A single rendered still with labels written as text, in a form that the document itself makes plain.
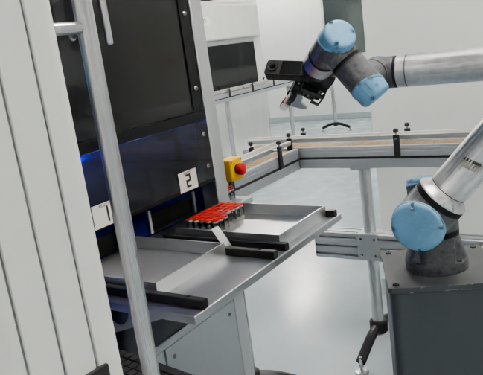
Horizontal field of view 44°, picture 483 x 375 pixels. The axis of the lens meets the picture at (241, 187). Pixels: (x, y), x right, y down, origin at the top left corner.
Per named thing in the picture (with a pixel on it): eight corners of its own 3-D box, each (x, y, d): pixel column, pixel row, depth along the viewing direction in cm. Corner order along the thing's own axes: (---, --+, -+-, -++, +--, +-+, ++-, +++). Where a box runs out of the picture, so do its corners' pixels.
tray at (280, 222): (177, 239, 171) (175, 228, 170) (228, 213, 192) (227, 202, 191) (280, 248, 152) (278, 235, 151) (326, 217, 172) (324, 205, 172)
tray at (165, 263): (55, 282, 150) (52, 268, 149) (128, 246, 171) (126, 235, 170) (158, 297, 131) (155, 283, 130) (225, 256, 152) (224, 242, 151)
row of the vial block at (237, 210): (205, 236, 170) (202, 220, 169) (240, 216, 184) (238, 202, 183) (211, 236, 169) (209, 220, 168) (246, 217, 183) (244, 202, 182)
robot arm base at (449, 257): (462, 252, 157) (460, 216, 155) (475, 274, 142) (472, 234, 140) (402, 257, 159) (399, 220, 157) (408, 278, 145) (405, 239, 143)
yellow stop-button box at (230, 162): (214, 181, 202) (211, 161, 200) (227, 176, 208) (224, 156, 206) (233, 181, 198) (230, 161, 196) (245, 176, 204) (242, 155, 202)
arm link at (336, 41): (341, 57, 128) (315, 27, 129) (324, 80, 138) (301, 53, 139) (367, 39, 130) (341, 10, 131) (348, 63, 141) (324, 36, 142)
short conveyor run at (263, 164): (210, 216, 205) (203, 171, 201) (175, 215, 213) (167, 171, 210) (304, 169, 259) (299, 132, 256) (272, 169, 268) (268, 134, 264)
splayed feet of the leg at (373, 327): (350, 374, 253) (347, 344, 250) (391, 322, 292) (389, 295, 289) (368, 378, 248) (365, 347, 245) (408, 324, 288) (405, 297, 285)
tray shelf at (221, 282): (41, 297, 147) (39, 290, 146) (210, 213, 202) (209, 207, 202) (196, 324, 120) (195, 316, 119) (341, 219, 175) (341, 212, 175)
